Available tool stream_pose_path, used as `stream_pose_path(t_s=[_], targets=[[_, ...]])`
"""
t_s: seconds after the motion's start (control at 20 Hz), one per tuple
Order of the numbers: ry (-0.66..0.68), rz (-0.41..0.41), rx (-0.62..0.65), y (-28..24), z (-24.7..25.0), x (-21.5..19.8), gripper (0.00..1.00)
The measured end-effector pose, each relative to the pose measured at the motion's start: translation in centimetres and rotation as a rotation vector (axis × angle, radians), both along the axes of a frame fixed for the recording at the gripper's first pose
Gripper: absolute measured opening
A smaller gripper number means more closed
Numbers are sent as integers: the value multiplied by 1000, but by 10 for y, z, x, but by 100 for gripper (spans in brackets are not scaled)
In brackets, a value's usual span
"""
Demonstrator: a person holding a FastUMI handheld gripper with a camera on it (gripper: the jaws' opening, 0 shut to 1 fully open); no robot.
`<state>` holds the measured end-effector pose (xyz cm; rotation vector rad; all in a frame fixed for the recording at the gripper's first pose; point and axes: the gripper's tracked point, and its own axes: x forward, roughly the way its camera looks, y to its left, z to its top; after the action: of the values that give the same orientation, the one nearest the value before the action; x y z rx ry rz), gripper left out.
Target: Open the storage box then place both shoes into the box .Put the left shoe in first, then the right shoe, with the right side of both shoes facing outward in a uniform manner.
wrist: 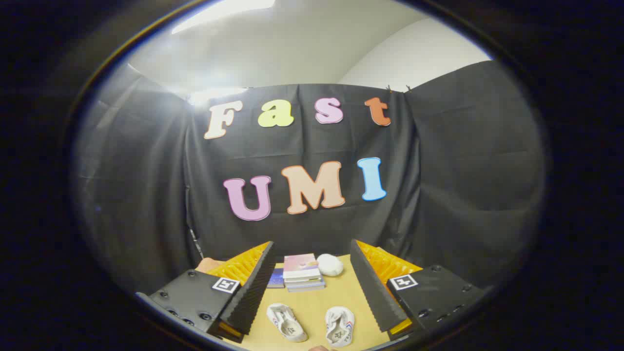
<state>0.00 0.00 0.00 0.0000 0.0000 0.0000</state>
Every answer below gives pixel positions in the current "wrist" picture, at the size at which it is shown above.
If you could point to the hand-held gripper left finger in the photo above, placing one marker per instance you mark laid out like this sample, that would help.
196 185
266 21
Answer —
253 292

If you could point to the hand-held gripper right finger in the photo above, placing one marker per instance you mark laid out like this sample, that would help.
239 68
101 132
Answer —
375 292

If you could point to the white shoe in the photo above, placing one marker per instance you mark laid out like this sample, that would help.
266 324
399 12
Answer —
340 326
287 324

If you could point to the white cover book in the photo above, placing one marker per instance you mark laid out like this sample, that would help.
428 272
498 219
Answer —
303 281

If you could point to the white fluffy ball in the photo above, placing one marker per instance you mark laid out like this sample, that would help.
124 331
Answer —
330 265

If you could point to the pale blue cover book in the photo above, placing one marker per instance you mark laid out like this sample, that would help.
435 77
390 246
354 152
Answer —
306 288

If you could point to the orange fluffy ball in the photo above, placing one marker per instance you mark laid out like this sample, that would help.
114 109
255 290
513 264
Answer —
207 265

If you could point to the pink cover book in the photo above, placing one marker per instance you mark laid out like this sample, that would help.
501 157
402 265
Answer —
301 265

